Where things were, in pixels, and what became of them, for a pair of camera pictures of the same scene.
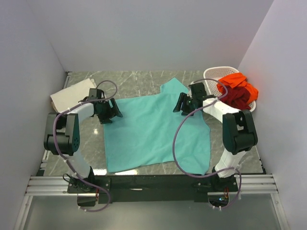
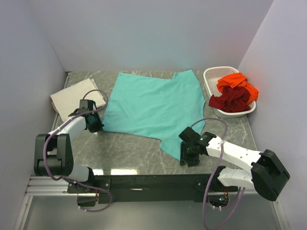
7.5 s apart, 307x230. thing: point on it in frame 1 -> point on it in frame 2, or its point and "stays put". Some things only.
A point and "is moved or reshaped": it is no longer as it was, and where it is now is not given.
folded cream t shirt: [64, 99] stays put
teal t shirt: [144, 134] is moved or reshaped
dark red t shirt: [238, 97] stays put
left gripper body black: [105, 113] -> [97, 124]
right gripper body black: [191, 109] -> [188, 154]
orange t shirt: [238, 80] stays put
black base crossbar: [151, 189] stays put
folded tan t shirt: [54, 107] stays put
